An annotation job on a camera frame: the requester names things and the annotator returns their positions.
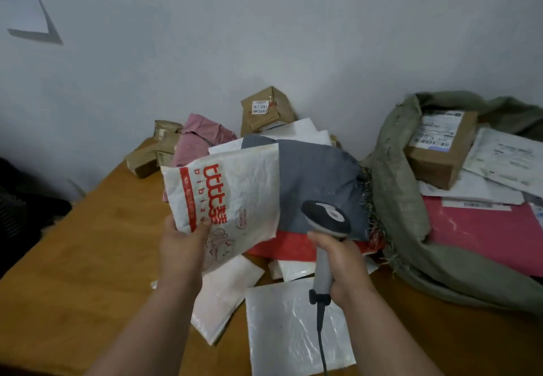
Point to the person's right hand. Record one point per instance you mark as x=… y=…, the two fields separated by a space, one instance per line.
x=344 y=263

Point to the red plastic mailer bag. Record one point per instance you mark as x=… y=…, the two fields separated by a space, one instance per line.
x=292 y=247

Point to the grey barcode scanner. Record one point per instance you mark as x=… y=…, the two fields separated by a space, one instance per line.
x=324 y=235

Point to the black chair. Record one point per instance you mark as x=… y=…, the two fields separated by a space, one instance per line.
x=21 y=214

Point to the person's left hand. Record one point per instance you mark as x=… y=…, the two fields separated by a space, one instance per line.
x=181 y=252

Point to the person's right forearm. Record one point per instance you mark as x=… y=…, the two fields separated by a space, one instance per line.
x=381 y=337

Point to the white red-printed mailer bag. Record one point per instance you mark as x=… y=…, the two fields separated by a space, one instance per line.
x=231 y=201

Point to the clear glossy plastic bag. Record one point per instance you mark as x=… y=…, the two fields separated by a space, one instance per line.
x=292 y=329

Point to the bright pink mailer bag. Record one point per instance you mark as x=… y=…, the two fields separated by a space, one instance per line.
x=488 y=235

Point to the person's right thumb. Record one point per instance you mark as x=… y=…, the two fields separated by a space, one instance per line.
x=320 y=240

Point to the white bubble mailer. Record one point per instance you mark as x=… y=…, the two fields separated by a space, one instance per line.
x=225 y=295

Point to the small brown cardboard box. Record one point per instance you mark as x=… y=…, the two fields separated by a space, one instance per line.
x=266 y=110

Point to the small white mailer bag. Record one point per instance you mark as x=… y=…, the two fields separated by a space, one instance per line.
x=297 y=268

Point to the large labelled cardboard box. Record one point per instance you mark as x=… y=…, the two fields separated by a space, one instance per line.
x=441 y=146

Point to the green woven sack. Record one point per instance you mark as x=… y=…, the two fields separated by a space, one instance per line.
x=407 y=235

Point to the brown taped parcel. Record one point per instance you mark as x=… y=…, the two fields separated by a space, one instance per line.
x=148 y=157
x=166 y=129

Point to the person's left forearm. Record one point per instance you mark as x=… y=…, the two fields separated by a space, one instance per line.
x=149 y=332

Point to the white flat mailer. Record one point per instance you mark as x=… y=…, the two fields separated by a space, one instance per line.
x=292 y=133

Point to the white wrinkled document mailer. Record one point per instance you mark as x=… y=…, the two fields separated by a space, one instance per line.
x=507 y=159

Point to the white labelled mailer bag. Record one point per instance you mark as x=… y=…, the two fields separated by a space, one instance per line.
x=471 y=189

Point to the person's left thumb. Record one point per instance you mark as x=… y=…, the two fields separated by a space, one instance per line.
x=202 y=228

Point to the grey plastic mailer bag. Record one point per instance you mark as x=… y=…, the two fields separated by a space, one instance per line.
x=316 y=176

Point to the pink plastic mailer bag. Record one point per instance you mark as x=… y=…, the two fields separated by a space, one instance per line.
x=199 y=139

